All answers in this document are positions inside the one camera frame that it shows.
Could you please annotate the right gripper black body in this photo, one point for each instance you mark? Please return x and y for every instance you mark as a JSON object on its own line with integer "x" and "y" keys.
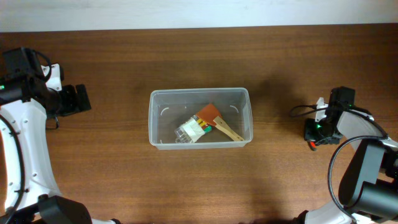
{"x": 315, "y": 130}

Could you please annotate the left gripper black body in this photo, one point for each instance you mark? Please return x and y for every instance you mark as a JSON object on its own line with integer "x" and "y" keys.
{"x": 71, "y": 101}

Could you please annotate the red handled pliers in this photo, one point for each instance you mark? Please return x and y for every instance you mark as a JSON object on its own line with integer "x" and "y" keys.
{"x": 312, "y": 145}

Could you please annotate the clear plastic container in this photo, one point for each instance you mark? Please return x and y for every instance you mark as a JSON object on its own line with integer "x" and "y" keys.
{"x": 168, "y": 109}

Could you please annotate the orange scraper wooden handle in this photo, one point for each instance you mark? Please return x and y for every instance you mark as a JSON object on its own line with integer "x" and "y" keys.
{"x": 211, "y": 115}

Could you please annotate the clear case coloured bits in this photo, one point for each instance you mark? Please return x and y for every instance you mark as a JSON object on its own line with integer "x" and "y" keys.
{"x": 192, "y": 130}

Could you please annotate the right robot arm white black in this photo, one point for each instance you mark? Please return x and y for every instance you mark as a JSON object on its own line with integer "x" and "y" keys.
{"x": 368, "y": 188}

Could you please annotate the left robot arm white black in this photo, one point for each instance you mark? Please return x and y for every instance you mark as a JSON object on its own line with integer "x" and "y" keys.
{"x": 31, "y": 94}

